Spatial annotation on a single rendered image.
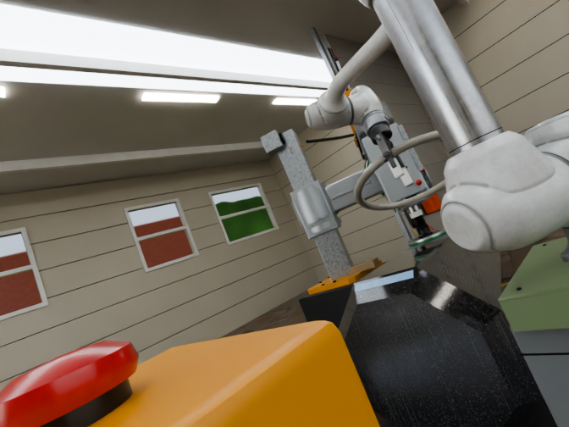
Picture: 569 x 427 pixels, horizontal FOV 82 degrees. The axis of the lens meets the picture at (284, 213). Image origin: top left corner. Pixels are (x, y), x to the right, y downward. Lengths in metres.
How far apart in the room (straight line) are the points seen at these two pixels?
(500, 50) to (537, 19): 0.56
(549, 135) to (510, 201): 0.21
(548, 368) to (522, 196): 0.35
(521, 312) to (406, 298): 0.80
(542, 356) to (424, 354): 0.83
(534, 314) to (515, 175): 0.26
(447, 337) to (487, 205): 0.95
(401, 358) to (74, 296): 6.19
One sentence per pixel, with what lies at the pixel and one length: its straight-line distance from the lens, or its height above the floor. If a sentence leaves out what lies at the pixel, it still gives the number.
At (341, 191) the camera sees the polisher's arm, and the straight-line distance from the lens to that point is 2.62.
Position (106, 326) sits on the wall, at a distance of 7.10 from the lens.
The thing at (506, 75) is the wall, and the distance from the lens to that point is 6.87.
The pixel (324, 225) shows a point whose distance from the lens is 2.57.
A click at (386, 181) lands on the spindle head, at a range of 1.96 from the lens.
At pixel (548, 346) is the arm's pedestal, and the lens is 0.83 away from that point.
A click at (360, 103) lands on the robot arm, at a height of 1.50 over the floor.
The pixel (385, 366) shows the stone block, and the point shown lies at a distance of 1.74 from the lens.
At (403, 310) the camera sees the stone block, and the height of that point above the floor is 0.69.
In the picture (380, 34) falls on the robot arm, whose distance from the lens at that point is 1.11.
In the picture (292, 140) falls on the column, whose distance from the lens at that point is 2.75.
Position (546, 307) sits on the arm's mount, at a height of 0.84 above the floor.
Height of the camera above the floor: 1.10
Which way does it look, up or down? 7 degrees up
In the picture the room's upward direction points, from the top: 23 degrees counter-clockwise
